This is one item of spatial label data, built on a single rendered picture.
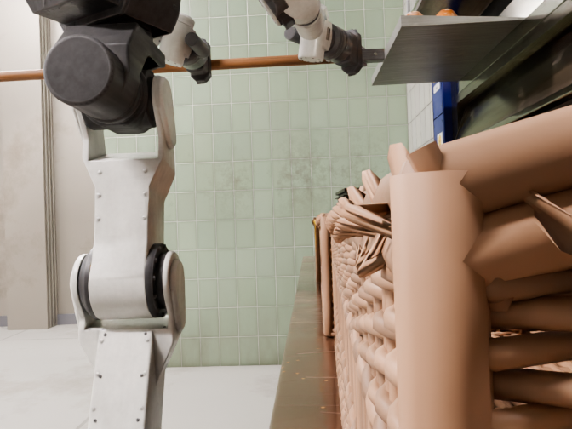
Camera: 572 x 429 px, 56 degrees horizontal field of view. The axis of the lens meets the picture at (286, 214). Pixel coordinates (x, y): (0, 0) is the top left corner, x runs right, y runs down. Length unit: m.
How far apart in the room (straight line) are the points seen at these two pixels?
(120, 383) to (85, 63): 0.55
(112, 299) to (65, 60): 0.42
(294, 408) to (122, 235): 0.67
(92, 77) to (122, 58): 0.07
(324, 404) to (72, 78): 0.65
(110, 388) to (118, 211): 0.32
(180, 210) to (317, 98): 0.91
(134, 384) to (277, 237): 1.81
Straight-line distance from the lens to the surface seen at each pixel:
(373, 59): 1.61
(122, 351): 1.06
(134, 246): 1.03
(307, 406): 0.45
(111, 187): 1.07
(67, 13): 1.10
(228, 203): 2.78
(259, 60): 1.60
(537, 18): 1.37
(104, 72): 0.90
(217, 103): 2.86
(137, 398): 1.04
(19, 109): 4.54
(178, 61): 1.39
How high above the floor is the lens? 0.72
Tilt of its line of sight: 1 degrees up
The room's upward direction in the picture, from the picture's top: 2 degrees counter-clockwise
